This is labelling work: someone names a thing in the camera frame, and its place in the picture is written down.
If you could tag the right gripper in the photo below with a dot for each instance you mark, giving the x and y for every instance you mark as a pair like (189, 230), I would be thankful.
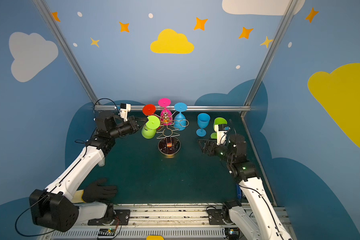
(208, 147)

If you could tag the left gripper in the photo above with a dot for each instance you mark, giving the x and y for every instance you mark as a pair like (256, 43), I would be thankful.
(133, 124)

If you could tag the red wine glass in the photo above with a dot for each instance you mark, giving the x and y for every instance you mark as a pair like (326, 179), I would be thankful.
(149, 110)

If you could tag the green wine glass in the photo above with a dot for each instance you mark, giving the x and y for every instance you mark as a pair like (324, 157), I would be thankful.
(150, 128)
(217, 121)

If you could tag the blue wine glass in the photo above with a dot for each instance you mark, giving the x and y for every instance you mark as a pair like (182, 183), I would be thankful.
(180, 121)
(203, 121)

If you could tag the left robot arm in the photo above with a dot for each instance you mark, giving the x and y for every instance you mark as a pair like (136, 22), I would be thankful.
(61, 205)

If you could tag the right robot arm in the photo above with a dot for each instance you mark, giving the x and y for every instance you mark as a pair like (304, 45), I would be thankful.
(267, 225)

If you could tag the pink wine glass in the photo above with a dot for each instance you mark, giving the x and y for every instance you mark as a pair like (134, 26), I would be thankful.
(166, 115)

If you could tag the white brush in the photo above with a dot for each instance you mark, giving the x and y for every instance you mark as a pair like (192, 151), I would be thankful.
(102, 163)

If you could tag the blue tool at table edge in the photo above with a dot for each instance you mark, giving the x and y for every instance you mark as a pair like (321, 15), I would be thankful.
(239, 193)

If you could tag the black glove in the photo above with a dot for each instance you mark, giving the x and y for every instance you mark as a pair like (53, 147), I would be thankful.
(98, 191)

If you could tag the right circuit board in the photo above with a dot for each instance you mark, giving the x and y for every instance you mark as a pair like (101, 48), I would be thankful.
(232, 233)

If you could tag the circuit board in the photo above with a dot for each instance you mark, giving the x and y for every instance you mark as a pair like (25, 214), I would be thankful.
(232, 233)
(106, 234)

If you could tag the yellow object at bottom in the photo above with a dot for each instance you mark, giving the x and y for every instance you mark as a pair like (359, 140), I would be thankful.
(154, 238)

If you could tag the left circuit board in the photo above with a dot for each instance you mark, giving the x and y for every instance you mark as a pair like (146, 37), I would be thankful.
(106, 234)

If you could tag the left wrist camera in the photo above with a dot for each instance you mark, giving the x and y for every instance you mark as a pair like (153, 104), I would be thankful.
(124, 110)

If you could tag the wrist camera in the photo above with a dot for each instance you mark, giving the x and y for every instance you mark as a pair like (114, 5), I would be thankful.
(221, 131)
(124, 110)

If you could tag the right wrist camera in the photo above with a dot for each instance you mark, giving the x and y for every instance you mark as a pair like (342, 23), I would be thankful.
(221, 131)

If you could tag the gold wire glass rack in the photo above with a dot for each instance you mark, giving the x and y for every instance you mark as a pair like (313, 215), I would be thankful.
(169, 144)

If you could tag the rear frame bar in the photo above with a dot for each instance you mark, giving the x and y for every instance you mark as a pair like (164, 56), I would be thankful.
(189, 108)

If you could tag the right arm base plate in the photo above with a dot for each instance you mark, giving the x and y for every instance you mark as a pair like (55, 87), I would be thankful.
(218, 216)

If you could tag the aluminium rail base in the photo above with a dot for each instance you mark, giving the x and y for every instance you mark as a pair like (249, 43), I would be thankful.
(171, 221)

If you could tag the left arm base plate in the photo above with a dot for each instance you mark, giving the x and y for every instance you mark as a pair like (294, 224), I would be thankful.
(113, 218)

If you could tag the left frame post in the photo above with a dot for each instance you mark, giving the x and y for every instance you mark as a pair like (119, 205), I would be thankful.
(52, 24)

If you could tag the frame post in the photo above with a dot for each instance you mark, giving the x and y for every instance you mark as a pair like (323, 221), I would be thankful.
(52, 24)
(278, 37)

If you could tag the right frame post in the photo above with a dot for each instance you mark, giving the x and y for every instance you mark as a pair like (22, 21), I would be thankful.
(278, 37)

